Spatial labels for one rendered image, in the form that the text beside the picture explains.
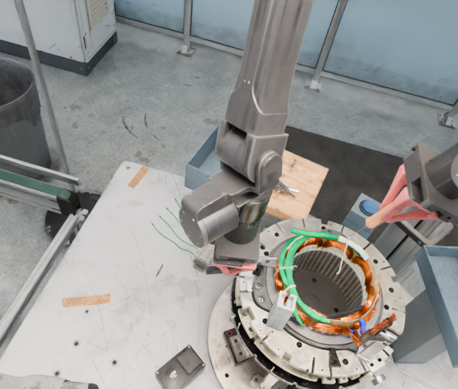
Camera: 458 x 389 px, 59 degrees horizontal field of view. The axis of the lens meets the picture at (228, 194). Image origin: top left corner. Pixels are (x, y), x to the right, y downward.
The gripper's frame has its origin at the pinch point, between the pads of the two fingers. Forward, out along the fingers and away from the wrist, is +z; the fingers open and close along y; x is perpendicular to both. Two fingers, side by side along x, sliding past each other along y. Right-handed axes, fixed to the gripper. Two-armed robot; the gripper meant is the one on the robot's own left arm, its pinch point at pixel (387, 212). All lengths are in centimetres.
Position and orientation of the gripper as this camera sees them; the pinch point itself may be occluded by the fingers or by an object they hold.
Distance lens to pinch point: 62.4
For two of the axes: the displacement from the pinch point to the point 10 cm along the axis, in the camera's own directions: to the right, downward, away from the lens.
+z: -4.6, 4.9, 7.4
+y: -1.5, 7.8, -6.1
